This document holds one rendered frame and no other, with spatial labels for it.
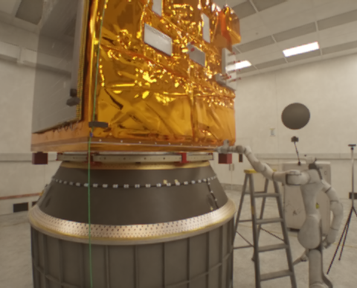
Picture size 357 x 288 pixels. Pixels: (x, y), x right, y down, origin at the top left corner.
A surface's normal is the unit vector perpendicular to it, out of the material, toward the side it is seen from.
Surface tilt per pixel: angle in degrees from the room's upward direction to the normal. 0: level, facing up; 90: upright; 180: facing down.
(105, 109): 89
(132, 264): 90
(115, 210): 62
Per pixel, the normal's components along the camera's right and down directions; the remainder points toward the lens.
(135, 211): 0.16, -0.51
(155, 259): 0.28, -0.04
